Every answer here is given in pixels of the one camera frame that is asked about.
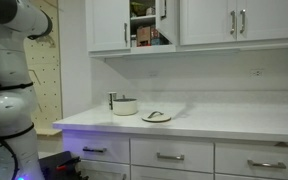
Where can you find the white wall outlet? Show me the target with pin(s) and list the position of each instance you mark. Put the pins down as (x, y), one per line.
(257, 72)

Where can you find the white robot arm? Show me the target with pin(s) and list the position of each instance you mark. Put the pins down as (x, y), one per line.
(7, 66)

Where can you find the wooden pegboard wall panel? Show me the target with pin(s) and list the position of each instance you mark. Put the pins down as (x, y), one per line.
(50, 100)

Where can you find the orange black bar clamp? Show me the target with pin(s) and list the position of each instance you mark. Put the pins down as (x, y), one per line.
(61, 167)

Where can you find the cream pot lid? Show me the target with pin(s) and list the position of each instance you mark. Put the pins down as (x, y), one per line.
(160, 118)

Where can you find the wooden pegboard hook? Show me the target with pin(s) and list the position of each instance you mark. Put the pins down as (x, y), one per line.
(34, 71)

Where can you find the white cabinet shelf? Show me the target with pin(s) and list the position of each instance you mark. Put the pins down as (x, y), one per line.
(143, 17)

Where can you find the brown cardboard food box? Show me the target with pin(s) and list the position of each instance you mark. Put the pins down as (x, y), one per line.
(143, 36)

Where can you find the green packaged food item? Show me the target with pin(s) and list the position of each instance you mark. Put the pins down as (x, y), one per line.
(138, 8)

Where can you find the red blue food box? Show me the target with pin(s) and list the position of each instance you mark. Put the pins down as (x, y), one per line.
(155, 37)

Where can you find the white drawer front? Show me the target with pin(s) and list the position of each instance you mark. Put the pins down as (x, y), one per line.
(230, 156)
(74, 143)

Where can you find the white drawer with wooden sides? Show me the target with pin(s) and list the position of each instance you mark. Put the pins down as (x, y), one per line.
(197, 153)

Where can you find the white cabinet door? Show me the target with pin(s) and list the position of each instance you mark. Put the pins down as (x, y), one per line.
(172, 23)
(100, 171)
(105, 23)
(274, 18)
(207, 21)
(170, 175)

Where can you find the black cart table top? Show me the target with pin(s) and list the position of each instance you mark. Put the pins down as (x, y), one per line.
(55, 166)

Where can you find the cream cooking pot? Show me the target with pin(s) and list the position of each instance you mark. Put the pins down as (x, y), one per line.
(125, 108)

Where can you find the small food jar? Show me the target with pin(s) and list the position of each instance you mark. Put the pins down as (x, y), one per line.
(133, 41)

